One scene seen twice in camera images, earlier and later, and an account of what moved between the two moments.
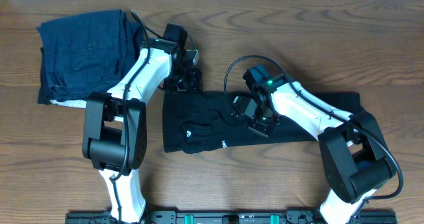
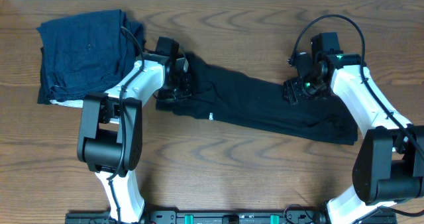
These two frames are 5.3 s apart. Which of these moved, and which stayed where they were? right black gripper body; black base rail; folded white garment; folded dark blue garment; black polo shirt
Moved: right black gripper body; black polo shirt
Stayed: folded white garment; folded dark blue garment; black base rail
